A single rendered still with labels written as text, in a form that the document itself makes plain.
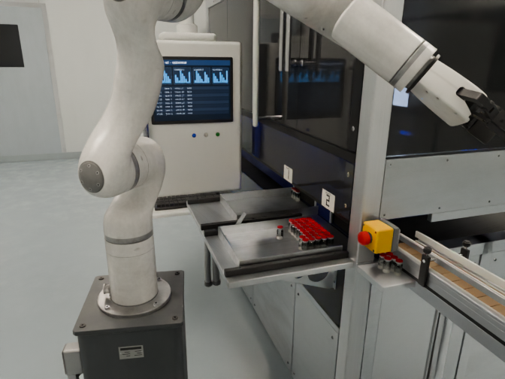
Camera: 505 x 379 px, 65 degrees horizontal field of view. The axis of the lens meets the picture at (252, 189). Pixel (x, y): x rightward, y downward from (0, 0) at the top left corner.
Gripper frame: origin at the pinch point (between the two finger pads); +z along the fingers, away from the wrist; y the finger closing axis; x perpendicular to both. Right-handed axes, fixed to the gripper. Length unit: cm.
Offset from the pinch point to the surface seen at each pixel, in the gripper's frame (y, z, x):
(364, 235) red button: -42, 3, -31
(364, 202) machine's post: -47, -3, -24
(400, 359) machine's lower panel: -74, 46, -59
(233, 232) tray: -63, -28, -62
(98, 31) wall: -451, -395, -94
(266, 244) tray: -58, -17, -56
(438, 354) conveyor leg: -46, 41, -43
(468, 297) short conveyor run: -30.7, 28.4, -24.8
